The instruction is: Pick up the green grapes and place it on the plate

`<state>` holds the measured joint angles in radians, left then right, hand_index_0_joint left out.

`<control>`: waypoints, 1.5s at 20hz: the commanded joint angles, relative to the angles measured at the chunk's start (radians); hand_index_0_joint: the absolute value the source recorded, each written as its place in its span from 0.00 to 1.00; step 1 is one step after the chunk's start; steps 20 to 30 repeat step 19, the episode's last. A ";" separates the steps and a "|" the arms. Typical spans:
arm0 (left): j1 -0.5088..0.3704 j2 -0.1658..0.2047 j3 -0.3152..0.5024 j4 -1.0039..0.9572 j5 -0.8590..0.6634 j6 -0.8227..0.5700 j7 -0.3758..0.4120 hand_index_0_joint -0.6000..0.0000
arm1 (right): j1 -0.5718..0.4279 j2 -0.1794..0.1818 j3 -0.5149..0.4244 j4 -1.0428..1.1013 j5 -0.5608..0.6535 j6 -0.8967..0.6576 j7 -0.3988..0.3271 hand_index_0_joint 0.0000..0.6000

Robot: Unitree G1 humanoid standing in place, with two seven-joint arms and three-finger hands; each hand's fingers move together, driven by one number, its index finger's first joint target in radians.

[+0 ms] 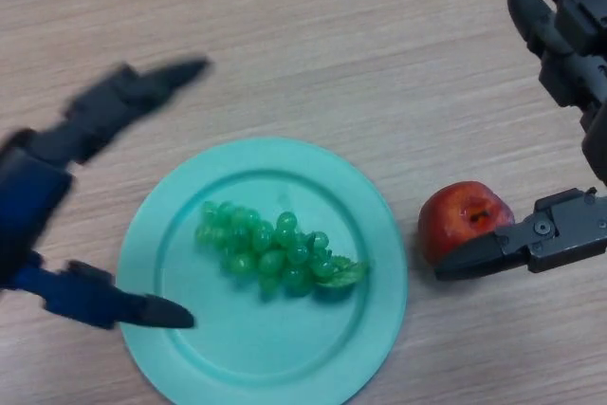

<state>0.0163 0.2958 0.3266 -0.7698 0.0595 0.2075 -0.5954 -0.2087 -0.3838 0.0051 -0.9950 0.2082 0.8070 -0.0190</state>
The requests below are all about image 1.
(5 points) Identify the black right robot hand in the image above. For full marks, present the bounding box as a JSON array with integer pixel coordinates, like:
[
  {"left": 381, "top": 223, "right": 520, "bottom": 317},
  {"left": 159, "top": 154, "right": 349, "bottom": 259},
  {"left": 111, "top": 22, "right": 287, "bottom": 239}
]
[{"left": 434, "top": 0, "right": 607, "bottom": 282}]

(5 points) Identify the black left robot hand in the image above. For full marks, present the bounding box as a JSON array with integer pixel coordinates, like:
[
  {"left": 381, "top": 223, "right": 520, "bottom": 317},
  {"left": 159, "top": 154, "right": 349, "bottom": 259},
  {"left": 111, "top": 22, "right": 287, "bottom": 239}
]
[{"left": 0, "top": 59, "right": 210, "bottom": 330}]

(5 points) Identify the green grapes bunch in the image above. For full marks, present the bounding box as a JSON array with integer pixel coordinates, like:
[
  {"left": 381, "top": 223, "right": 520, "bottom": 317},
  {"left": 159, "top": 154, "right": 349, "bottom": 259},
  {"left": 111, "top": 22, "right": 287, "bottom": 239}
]
[{"left": 194, "top": 200, "right": 371, "bottom": 300}]

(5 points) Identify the green round plate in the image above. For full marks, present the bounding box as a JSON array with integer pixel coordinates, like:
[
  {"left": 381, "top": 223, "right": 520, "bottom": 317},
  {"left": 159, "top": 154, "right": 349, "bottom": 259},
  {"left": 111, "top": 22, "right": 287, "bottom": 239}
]
[{"left": 117, "top": 137, "right": 409, "bottom": 405}]

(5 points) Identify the red apple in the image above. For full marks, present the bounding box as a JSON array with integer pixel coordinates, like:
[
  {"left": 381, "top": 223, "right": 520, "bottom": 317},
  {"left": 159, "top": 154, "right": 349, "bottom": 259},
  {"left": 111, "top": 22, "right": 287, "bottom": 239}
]
[{"left": 416, "top": 180, "right": 516, "bottom": 267}]

